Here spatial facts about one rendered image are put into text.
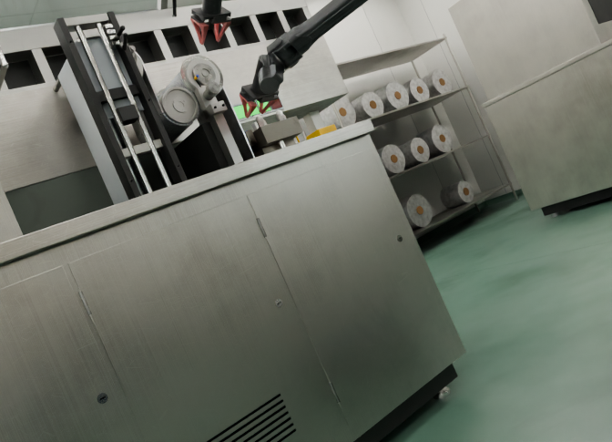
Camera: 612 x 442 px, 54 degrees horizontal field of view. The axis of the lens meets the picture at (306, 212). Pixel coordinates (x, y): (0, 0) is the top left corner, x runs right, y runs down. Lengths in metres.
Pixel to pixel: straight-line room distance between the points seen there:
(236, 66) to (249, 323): 1.27
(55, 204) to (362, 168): 0.98
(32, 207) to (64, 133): 0.27
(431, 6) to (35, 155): 5.45
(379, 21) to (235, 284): 5.58
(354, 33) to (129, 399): 5.53
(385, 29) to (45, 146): 5.24
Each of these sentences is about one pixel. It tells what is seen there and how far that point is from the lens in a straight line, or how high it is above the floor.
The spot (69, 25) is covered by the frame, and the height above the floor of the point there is 1.42.
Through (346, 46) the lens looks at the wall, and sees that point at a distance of 6.39.
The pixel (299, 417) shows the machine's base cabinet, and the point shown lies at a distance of 1.60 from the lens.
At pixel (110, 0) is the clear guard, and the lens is 2.40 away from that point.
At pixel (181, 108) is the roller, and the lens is 1.92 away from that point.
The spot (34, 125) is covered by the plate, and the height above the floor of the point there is 1.32.
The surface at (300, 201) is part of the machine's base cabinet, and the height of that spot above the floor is 0.74.
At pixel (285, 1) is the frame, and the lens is 2.82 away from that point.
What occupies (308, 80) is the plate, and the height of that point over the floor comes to 1.24.
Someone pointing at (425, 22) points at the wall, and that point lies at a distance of 7.01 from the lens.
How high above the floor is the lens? 0.69
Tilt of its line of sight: 1 degrees up
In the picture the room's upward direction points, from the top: 24 degrees counter-clockwise
